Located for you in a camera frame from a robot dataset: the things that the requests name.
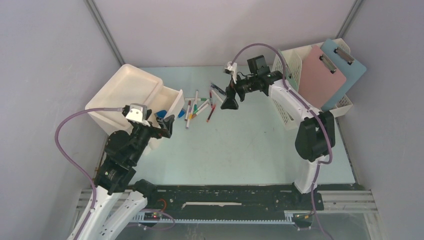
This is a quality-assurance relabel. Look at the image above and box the white perforated file organizer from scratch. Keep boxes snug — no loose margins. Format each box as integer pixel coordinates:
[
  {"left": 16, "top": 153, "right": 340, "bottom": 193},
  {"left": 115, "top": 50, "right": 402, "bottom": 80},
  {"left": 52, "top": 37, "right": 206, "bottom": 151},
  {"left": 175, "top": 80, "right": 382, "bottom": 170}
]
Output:
[{"left": 270, "top": 38, "right": 354, "bottom": 131}]

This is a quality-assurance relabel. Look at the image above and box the green clipboard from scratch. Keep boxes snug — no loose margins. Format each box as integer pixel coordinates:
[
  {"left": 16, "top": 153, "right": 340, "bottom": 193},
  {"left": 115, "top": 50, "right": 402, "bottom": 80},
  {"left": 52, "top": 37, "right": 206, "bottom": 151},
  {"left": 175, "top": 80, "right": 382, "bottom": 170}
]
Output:
[{"left": 281, "top": 50, "right": 302, "bottom": 92}]

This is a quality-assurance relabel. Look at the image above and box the white marker green cap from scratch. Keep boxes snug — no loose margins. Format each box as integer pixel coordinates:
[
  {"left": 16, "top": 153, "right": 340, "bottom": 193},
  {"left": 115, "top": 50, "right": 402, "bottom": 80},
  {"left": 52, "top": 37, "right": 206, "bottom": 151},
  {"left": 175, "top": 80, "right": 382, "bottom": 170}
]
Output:
[{"left": 184, "top": 97, "right": 209, "bottom": 101}]

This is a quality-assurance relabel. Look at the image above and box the white marker yellow cap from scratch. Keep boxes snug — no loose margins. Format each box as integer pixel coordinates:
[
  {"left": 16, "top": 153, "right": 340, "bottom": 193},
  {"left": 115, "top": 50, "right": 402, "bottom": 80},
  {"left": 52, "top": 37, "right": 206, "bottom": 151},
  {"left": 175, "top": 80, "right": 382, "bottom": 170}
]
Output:
[{"left": 188, "top": 106, "right": 198, "bottom": 120}]

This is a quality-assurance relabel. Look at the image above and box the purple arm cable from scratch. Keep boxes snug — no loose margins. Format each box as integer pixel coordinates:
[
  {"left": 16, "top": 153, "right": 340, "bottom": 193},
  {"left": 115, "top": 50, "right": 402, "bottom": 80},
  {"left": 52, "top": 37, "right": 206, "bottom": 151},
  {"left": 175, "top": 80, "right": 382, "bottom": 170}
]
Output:
[
  {"left": 231, "top": 43, "right": 334, "bottom": 240},
  {"left": 54, "top": 107, "right": 130, "bottom": 240}
]

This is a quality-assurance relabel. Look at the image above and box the white marker brown cap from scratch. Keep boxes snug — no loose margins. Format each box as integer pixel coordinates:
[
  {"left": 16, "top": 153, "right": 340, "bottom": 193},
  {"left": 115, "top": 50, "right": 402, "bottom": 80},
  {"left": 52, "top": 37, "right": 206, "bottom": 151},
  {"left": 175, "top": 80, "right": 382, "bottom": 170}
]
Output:
[{"left": 184, "top": 100, "right": 192, "bottom": 121}]

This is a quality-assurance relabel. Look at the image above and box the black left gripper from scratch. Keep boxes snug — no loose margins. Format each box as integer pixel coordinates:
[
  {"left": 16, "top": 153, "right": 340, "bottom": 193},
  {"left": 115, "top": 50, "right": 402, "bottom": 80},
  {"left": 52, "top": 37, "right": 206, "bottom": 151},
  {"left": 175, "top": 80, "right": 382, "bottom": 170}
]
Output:
[{"left": 129, "top": 109, "right": 175, "bottom": 164}]

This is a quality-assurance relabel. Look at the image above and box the red transparent pen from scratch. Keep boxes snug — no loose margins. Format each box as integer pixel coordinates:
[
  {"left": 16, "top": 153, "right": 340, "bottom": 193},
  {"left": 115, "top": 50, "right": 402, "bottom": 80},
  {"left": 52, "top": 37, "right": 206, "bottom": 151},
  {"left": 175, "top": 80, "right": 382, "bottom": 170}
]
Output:
[{"left": 209, "top": 90, "right": 213, "bottom": 108}]

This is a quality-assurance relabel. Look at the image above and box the white chalk stick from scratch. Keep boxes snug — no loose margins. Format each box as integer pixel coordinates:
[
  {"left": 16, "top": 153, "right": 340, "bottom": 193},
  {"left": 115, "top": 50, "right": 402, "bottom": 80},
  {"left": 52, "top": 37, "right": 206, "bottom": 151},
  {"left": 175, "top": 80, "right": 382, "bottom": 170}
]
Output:
[{"left": 210, "top": 89, "right": 224, "bottom": 104}]

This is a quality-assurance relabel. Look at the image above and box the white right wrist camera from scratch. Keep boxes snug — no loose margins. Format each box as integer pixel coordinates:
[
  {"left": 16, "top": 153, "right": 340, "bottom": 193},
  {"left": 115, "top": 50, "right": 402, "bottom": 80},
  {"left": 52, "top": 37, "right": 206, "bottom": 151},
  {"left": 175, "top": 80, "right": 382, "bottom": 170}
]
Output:
[{"left": 223, "top": 61, "right": 238, "bottom": 84}]

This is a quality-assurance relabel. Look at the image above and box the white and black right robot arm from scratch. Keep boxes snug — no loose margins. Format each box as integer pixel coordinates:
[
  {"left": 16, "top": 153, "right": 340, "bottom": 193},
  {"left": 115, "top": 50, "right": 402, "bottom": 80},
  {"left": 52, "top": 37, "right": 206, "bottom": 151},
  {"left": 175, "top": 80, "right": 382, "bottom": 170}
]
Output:
[{"left": 221, "top": 55, "right": 335, "bottom": 209}]

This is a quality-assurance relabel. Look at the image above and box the white marker purple cap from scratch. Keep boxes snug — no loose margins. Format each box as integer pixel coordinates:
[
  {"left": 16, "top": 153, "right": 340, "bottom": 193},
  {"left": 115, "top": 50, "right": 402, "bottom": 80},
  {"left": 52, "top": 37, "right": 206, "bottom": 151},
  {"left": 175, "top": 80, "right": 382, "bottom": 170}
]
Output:
[{"left": 185, "top": 115, "right": 192, "bottom": 129}]

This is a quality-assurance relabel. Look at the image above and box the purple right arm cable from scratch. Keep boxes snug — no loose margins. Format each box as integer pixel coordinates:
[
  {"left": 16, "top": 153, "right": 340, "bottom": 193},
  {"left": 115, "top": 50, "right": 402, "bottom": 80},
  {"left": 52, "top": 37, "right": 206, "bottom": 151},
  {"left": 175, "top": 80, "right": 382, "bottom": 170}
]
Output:
[{"left": 231, "top": 43, "right": 334, "bottom": 240}]

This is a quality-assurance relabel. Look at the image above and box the red pen orange cap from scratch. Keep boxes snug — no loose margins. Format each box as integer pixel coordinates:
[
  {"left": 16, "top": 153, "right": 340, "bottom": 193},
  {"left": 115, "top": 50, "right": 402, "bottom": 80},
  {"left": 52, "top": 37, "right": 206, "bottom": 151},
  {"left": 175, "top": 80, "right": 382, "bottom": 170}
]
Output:
[{"left": 206, "top": 104, "right": 216, "bottom": 123}]

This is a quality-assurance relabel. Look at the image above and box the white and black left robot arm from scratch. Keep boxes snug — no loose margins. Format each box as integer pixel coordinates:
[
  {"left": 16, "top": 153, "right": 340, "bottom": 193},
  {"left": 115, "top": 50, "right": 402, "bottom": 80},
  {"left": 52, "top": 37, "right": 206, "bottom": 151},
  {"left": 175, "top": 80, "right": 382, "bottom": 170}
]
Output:
[{"left": 68, "top": 104, "right": 175, "bottom": 240}]

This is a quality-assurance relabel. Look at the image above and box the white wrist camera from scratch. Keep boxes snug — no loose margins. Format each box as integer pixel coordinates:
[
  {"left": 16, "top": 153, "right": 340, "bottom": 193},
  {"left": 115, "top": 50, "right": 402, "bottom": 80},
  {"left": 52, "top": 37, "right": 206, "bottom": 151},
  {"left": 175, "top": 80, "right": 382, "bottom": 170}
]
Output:
[
  {"left": 125, "top": 103, "right": 150, "bottom": 126},
  {"left": 223, "top": 61, "right": 238, "bottom": 84}
]

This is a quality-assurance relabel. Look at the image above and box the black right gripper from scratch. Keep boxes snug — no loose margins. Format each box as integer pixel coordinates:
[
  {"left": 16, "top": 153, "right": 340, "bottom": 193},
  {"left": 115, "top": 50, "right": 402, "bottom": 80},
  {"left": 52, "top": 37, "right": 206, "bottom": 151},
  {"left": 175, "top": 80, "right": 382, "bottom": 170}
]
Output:
[{"left": 220, "top": 72, "right": 258, "bottom": 110}]

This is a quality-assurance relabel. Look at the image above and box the white marker brown tip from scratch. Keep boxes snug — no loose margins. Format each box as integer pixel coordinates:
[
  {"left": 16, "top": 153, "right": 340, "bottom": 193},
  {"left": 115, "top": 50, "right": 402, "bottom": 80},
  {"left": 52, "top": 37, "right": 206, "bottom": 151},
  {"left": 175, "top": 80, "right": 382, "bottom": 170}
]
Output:
[{"left": 195, "top": 104, "right": 210, "bottom": 116}]

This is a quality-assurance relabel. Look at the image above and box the white drawer cabinet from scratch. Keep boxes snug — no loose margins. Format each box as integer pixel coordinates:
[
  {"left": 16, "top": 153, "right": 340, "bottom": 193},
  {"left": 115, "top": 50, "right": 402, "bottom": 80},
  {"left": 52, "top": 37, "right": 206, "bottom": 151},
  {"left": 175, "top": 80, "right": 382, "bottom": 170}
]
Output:
[{"left": 85, "top": 64, "right": 185, "bottom": 155}]

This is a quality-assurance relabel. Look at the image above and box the white marker teal tip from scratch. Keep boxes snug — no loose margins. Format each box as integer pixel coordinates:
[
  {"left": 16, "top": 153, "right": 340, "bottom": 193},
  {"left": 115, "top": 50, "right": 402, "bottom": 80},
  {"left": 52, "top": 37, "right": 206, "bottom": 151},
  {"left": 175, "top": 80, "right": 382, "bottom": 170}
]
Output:
[{"left": 193, "top": 89, "right": 199, "bottom": 108}]

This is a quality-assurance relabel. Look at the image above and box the blue eraser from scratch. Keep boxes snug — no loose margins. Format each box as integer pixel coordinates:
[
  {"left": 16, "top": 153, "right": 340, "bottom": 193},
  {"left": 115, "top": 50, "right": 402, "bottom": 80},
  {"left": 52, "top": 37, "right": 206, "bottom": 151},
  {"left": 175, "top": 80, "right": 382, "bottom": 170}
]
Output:
[
  {"left": 155, "top": 110, "right": 168, "bottom": 119},
  {"left": 177, "top": 109, "right": 186, "bottom": 118}
]

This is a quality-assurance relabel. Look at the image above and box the pink clipboard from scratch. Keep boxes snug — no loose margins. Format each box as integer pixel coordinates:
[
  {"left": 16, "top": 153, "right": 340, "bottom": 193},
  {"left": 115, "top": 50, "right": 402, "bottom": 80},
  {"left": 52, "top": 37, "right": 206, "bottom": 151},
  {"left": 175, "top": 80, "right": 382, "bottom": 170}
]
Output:
[{"left": 298, "top": 45, "right": 346, "bottom": 109}]

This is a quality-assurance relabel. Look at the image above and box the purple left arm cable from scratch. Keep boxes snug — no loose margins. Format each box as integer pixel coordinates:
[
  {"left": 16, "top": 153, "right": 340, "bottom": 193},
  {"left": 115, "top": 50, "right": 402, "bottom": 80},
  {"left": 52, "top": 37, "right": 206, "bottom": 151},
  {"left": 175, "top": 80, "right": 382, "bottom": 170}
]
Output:
[{"left": 54, "top": 107, "right": 130, "bottom": 240}]

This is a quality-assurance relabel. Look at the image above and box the white marker green tip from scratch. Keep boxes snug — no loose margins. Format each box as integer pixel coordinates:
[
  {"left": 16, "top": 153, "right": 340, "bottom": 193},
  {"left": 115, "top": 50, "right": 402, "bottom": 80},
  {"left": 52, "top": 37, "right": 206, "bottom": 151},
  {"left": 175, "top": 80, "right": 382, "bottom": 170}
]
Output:
[{"left": 193, "top": 99, "right": 210, "bottom": 114}]

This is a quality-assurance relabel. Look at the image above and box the blue clipboard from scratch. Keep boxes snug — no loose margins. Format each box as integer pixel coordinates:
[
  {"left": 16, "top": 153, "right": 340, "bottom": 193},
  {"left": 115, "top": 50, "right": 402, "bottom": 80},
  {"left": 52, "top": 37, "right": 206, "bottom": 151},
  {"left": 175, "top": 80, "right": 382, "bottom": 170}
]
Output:
[{"left": 320, "top": 39, "right": 367, "bottom": 111}]

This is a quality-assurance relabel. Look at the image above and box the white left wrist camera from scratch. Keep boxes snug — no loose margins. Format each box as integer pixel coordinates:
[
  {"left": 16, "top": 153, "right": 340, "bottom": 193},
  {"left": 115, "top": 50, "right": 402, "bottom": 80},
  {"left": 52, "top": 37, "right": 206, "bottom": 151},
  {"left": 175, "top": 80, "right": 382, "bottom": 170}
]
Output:
[{"left": 125, "top": 103, "right": 150, "bottom": 126}]

